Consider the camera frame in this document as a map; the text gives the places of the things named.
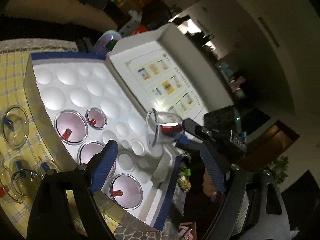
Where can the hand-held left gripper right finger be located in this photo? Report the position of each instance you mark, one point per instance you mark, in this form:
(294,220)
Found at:
(212,170)

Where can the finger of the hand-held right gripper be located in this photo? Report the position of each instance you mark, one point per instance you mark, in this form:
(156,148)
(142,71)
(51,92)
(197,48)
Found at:
(193,128)
(185,142)

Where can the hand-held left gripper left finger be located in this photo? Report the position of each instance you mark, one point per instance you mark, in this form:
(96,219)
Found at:
(102,170)

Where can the medium clear cup red valve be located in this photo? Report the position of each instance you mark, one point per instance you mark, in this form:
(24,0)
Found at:
(170,127)

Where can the large clear cup red valve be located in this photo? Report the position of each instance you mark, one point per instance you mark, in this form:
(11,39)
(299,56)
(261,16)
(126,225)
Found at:
(126,191)
(70,127)
(87,152)

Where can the small clear cup red valve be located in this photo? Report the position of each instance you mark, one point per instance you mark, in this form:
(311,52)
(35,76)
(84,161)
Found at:
(96,118)

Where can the white foam tray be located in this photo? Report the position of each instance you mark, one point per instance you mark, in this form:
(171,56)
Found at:
(75,97)

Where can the silver cupping set box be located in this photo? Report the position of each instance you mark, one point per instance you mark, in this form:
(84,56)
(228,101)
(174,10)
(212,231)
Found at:
(40,120)

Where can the group of clear cupping cups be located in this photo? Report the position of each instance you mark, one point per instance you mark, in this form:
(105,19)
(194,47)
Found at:
(15,126)

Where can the person's right hand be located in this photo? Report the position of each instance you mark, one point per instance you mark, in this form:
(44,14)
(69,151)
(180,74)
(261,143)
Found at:
(208,182)

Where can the yellow snack packet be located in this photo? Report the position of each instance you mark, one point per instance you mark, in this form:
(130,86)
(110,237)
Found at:
(184,182)

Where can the teal box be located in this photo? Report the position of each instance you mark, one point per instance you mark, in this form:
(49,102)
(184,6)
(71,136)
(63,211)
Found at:
(226,70)

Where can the printed instruction sheet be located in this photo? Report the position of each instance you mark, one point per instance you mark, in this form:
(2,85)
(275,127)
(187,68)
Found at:
(160,80)

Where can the green houseplant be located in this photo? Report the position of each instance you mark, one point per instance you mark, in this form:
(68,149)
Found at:
(280,167)

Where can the red box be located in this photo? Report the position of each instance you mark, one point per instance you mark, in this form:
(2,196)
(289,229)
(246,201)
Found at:
(138,30)

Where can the black and white box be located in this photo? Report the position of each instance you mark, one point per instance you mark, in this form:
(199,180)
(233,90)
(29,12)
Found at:
(131,22)

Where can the yellow checked cloth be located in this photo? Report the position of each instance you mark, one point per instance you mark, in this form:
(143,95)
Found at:
(12,85)

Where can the purple green round container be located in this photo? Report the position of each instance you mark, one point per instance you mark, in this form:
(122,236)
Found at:
(107,38)

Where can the black ridged object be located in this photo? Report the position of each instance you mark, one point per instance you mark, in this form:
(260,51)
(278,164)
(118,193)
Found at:
(83,44)

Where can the beige sofa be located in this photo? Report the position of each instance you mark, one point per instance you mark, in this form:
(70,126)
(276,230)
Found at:
(50,10)

